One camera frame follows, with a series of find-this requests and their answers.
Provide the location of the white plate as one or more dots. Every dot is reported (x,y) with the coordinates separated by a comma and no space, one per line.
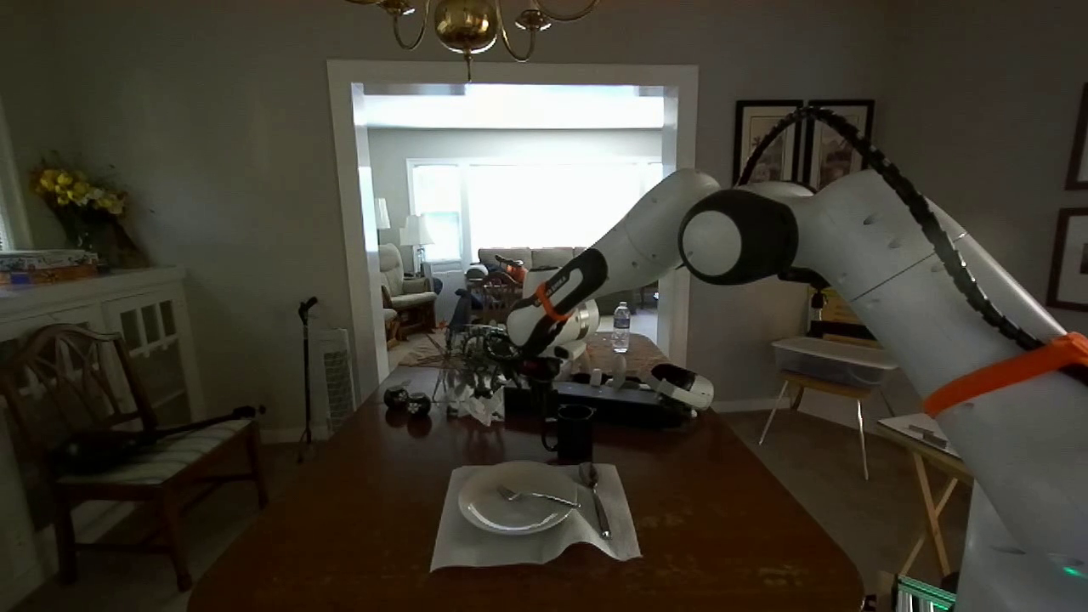
(527,514)

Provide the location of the white headset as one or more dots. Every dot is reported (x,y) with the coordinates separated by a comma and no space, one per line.
(684,387)

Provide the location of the black flat case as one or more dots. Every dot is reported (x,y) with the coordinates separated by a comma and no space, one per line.
(620,406)

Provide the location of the white cabinet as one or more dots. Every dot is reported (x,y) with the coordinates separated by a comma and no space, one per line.
(93,297)

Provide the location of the brass chandelier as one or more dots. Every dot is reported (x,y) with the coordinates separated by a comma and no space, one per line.
(466,24)

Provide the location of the framed picture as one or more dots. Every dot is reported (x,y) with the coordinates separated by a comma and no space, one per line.
(1071,259)
(1079,144)

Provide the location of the table lamp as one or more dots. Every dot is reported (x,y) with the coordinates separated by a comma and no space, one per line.
(416,231)

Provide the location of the silver fork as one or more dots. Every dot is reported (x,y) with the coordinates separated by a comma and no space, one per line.
(535,495)

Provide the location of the row of framed pictures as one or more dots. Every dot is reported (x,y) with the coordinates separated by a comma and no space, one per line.
(765,140)

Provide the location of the clear plastic bin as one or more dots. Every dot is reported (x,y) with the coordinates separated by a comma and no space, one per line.
(829,361)

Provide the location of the clear water bottle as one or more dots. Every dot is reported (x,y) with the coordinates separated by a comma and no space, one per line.
(621,327)

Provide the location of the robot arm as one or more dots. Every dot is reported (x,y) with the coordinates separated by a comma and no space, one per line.
(892,255)

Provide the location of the stack of board games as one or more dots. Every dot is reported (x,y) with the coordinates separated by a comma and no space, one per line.
(42,265)

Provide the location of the sofa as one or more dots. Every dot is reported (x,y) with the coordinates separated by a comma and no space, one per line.
(544,257)

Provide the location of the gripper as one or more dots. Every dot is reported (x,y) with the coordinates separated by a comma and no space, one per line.
(534,365)

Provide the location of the yellow flower bouquet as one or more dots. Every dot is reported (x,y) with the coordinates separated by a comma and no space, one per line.
(81,194)

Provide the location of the folding tray table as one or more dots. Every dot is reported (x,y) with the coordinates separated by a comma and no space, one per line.
(799,391)
(931,476)

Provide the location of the wooden chair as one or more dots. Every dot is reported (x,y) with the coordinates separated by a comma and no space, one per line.
(161,463)

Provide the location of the white tower heater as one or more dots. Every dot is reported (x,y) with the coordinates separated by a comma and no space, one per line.
(337,378)

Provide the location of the glass vase centrepiece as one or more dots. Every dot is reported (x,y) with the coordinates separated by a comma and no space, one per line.
(472,387)

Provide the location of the black mug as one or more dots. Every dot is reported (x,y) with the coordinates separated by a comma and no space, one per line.
(574,432)

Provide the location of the silver spoon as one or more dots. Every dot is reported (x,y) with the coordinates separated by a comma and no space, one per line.
(590,476)

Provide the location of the armchair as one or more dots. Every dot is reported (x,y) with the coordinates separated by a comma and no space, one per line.
(404,293)

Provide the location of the window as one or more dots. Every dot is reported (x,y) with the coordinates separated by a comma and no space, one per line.
(544,208)

